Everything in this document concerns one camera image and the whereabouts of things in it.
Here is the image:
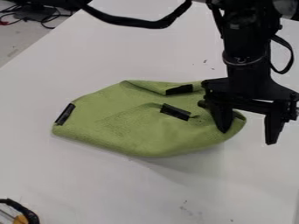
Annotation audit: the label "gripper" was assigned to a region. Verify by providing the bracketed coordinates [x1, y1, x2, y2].
[196, 51, 299, 146]

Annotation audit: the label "green cloth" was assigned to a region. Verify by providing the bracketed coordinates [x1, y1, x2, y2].
[51, 80, 248, 158]

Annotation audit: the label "black and yellow tool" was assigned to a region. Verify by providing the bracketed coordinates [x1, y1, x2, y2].
[0, 198, 41, 224]

